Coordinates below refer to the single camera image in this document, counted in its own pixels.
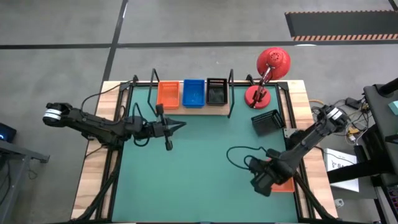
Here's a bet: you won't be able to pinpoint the black power supply box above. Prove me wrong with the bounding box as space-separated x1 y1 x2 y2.
354 144 369 162

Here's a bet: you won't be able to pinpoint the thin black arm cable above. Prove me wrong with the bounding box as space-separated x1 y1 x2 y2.
80 80 134 108

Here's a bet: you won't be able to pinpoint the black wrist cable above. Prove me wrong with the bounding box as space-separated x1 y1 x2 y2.
132 101 150 147
226 145 269 171

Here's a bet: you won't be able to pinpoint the grey metal side table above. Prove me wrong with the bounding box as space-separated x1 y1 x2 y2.
0 139 50 224

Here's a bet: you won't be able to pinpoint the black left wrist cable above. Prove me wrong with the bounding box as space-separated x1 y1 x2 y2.
132 101 150 147

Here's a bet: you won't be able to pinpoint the red desk lamp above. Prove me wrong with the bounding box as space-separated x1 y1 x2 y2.
244 47 292 110

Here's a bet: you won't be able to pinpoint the black equipment cart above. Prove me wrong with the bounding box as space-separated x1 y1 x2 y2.
326 77 398 224

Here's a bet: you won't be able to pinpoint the black plastic basket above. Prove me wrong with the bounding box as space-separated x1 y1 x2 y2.
205 77 229 106
250 108 286 137

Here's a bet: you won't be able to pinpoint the blue plastic basket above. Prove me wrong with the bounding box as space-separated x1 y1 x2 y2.
182 78 206 109

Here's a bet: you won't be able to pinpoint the black device with blue light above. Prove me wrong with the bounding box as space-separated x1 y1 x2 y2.
0 122 18 144

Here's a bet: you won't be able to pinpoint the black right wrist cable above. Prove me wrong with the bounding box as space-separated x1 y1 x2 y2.
226 145 269 171

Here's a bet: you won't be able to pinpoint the green table mat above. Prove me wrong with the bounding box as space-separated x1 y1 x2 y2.
111 85 299 223

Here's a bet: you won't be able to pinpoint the tangled floor cables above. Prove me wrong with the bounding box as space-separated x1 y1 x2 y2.
309 98 371 144

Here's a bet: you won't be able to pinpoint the white printed box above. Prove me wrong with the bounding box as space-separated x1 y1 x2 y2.
323 148 360 193

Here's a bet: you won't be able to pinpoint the orange plastic basket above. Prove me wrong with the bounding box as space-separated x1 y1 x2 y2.
271 176 295 194
155 80 181 110

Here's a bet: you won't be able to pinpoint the black hazard-striped floor mat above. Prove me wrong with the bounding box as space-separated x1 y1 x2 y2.
285 11 398 42

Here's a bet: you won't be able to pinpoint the black power adapter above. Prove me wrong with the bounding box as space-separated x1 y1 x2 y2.
345 97 361 110

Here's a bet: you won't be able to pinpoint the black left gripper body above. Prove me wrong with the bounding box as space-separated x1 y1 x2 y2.
144 104 174 152

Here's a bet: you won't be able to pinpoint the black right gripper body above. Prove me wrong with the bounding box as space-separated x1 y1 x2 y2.
248 157 276 197

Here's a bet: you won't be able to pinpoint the black metal rig frame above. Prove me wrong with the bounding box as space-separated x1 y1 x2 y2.
70 74 340 224

